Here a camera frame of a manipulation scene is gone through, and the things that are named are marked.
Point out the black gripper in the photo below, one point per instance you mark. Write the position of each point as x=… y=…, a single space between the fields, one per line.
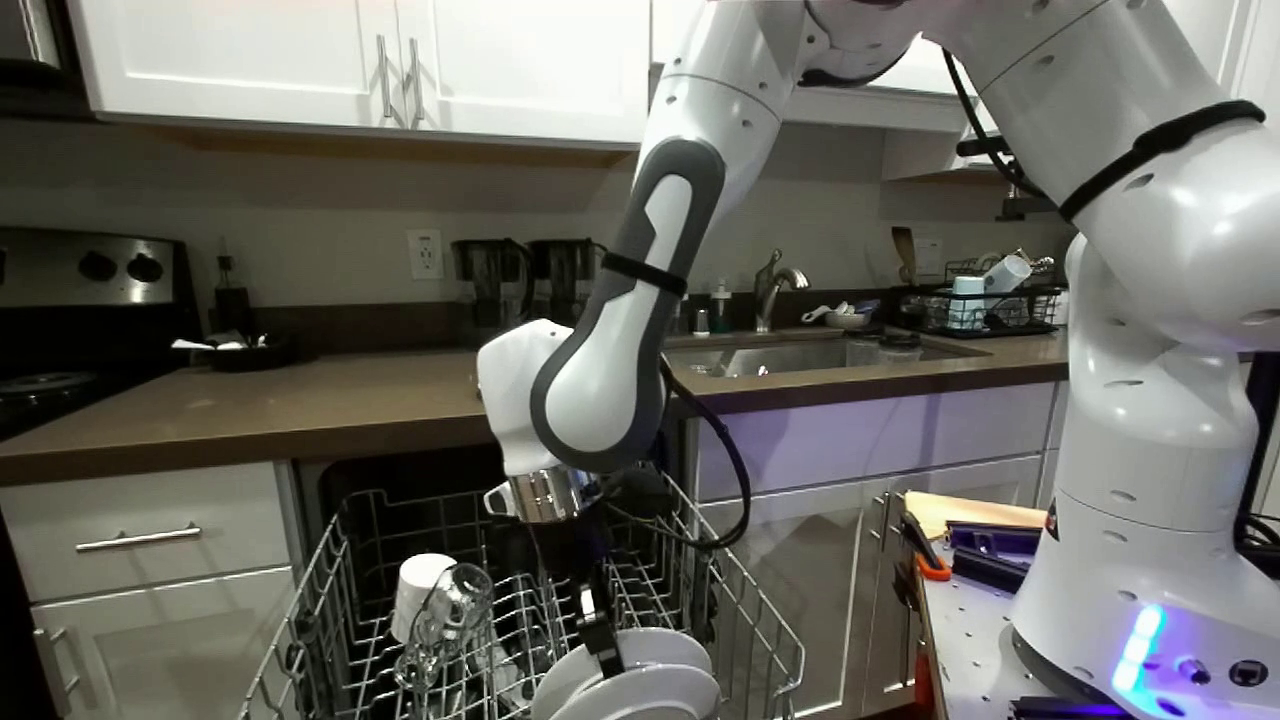
x=593 y=555

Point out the white round plate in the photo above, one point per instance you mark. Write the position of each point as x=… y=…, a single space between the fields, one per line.
x=660 y=647
x=666 y=698

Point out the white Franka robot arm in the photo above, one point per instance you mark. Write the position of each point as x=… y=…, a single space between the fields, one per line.
x=1145 y=400

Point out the clear drinking glass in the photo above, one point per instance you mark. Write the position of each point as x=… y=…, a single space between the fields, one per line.
x=464 y=604

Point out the white cup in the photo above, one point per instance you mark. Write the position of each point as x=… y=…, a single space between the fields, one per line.
x=418 y=592

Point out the metal dish rack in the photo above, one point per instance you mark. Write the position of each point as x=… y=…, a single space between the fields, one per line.
x=402 y=475

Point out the white sink base cabinet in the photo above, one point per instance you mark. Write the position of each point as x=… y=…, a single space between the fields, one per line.
x=825 y=440

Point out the small soap bottle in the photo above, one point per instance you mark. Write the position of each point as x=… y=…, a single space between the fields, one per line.
x=721 y=311

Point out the steel kitchen sink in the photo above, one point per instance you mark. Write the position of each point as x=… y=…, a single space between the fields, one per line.
x=812 y=355

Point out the chrome kitchen faucet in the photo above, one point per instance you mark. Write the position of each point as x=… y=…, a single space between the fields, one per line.
x=777 y=287

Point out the wooden board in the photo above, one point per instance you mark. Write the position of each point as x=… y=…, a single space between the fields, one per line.
x=981 y=509

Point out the black dish with white paper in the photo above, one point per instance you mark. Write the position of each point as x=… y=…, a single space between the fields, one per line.
x=240 y=355

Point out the white base cabinet with drawer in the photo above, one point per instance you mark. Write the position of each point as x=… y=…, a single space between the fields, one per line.
x=133 y=625

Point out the dark bottle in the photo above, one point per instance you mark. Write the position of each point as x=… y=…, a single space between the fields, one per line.
x=233 y=301

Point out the dish drying rack with dishes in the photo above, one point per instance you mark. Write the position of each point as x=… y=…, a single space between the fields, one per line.
x=987 y=304

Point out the black steel kitchen stove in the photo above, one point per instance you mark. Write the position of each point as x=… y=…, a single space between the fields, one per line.
x=80 y=304

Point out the dark over-range microwave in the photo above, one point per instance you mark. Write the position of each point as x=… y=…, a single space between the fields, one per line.
x=25 y=35

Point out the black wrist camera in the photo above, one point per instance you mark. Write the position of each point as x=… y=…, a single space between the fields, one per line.
x=641 y=489

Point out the white wall outlet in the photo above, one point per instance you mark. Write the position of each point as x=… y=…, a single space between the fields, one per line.
x=425 y=252

